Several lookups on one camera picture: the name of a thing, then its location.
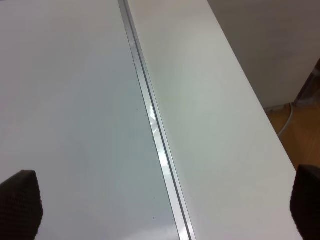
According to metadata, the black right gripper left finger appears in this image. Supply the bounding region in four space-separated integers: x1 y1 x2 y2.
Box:
0 170 44 240

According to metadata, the white floor cable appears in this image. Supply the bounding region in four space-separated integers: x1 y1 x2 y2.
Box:
276 101 295 138

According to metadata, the white whiteboard with aluminium frame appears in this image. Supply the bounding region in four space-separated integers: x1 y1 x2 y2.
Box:
0 0 191 240

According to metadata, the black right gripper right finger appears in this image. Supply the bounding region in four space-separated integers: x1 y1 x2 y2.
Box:
290 165 320 240

